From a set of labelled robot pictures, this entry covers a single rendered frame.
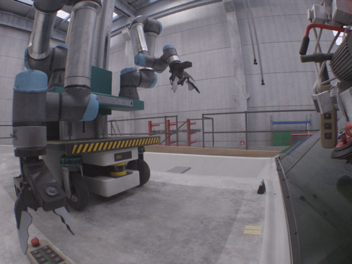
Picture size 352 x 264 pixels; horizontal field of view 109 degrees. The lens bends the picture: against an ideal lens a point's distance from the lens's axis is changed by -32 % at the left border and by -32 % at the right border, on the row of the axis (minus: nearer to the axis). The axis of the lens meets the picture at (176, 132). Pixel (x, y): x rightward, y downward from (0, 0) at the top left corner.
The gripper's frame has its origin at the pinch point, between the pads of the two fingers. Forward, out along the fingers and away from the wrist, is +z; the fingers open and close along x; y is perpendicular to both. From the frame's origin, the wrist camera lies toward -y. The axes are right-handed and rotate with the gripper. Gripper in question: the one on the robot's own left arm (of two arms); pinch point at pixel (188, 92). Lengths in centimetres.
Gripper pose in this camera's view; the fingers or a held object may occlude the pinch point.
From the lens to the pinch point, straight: 96.2
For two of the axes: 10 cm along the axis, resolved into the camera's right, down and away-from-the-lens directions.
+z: 2.9, 9.1, -3.1
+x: -8.5, 0.9, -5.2
